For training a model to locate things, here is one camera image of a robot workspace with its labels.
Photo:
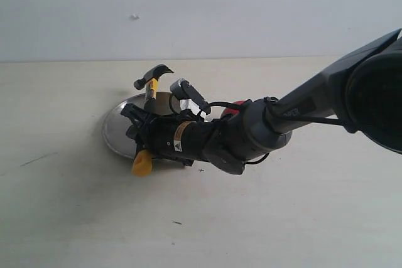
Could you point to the round steel plate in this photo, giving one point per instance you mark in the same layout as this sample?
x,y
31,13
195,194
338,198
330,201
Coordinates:
x,y
115,125

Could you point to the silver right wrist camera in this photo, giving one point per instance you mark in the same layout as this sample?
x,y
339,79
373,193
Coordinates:
x,y
189,98

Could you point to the red dome push button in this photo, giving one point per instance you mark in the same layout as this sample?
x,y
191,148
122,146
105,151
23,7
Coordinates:
x,y
235,108

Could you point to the black yellow claw hammer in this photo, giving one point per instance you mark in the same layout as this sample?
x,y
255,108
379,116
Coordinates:
x,y
150,92

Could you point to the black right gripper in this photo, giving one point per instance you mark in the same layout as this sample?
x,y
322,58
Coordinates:
x,y
156,132

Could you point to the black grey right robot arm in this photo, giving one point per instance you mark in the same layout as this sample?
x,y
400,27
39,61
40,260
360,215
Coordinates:
x,y
360,92

